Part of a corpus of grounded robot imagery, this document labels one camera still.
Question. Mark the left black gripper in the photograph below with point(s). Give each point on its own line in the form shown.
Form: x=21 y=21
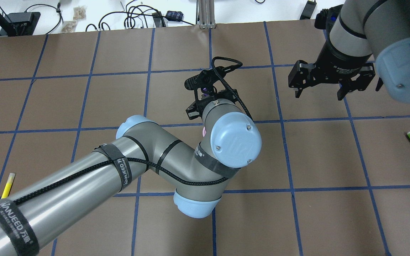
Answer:
x=192 y=111

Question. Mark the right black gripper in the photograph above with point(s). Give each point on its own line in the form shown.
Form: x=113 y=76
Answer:
x=336 y=61

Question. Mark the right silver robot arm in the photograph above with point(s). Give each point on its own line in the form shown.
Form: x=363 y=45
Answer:
x=364 y=39

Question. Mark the small blue device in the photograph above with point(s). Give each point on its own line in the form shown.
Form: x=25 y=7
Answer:
x=176 y=16

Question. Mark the black power adapter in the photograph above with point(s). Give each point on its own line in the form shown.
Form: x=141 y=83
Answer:
x=308 y=10

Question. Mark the yellow marker pen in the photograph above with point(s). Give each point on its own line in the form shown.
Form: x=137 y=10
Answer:
x=8 y=185

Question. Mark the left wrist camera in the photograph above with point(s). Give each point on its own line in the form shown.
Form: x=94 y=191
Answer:
x=205 y=81

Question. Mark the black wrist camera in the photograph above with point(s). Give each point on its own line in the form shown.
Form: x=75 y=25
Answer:
x=326 y=18

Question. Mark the aluminium frame post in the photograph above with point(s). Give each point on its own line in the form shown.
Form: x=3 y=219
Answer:
x=206 y=14

